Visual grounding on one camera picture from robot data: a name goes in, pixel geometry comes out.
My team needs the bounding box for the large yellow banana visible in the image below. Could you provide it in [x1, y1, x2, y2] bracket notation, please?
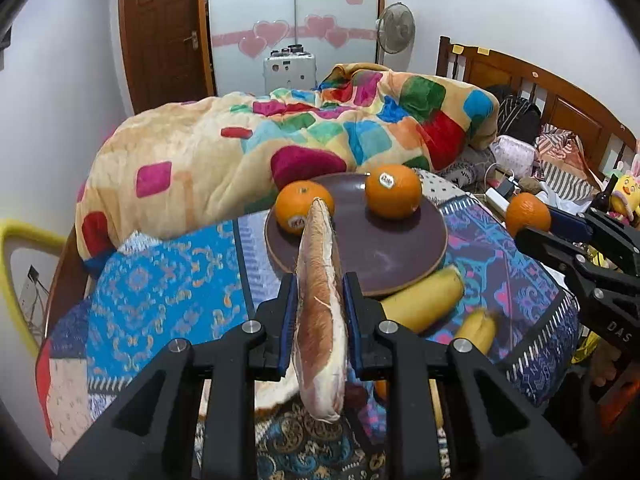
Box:
[380, 265, 466, 336]

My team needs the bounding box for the blue patterned tablecloth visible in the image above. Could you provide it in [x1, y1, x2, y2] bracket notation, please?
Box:
[35, 180, 582, 480]

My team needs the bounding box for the wardrobe with pink hearts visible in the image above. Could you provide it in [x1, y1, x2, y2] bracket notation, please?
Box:
[207, 0, 387, 97]

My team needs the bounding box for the wooden bed headboard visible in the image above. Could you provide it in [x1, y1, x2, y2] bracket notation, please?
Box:
[435, 36, 640, 187]

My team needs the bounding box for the black bag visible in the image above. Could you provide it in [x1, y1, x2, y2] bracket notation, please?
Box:
[487, 85, 544, 136]

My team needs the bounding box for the white brown bread piece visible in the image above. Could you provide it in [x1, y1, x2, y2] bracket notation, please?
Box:
[254, 369, 302, 417]

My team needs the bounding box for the pink pillow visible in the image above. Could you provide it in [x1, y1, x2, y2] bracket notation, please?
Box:
[492, 135, 539, 177]

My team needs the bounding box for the dark brown round plate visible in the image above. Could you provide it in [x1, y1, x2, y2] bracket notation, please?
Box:
[264, 172, 449, 297]

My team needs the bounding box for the yellow chair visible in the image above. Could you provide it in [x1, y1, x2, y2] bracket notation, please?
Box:
[0, 218, 69, 357]

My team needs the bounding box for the plain orange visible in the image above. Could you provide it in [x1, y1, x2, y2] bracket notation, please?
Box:
[505, 192, 552, 239]

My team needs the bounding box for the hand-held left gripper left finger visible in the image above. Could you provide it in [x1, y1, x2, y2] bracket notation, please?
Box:
[59, 272, 301, 480]

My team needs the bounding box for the standing electric fan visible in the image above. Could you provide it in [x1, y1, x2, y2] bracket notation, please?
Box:
[375, 2, 416, 69]

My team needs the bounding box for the white charger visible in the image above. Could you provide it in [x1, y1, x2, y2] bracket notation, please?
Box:
[484, 186, 512, 212]

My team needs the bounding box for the dark wine bottle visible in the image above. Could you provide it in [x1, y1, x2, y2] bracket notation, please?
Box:
[590, 174, 620, 214]

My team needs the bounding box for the long brown bread loaf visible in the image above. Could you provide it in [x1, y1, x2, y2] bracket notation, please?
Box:
[294, 197, 349, 422]

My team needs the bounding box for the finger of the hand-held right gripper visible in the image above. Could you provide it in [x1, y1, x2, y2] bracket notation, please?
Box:
[515, 227, 608, 295]
[547, 204, 640, 273]

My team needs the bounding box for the yellow plush toy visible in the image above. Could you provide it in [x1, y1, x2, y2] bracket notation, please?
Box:
[610, 154, 640, 222]

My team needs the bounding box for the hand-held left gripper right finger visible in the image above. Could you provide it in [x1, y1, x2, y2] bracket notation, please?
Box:
[342, 271, 584, 480]

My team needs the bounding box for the striped cloth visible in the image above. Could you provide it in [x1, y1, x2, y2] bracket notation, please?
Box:
[534, 124, 602, 202]

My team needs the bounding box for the orange with white sticker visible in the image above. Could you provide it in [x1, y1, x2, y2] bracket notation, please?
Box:
[275, 180, 335, 236]
[364, 164, 424, 220]

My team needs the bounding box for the small yellow banana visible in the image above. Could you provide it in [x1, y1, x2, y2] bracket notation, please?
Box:
[452, 308, 499, 356]

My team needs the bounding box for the brown wooden door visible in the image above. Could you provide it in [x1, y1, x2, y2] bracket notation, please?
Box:
[118, 0, 217, 116]

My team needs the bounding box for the colourful checked blanket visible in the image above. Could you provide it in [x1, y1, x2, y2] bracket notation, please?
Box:
[75, 62, 501, 277]

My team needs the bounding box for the white appliance with knobs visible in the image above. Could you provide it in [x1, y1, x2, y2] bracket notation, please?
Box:
[263, 46, 319, 96]

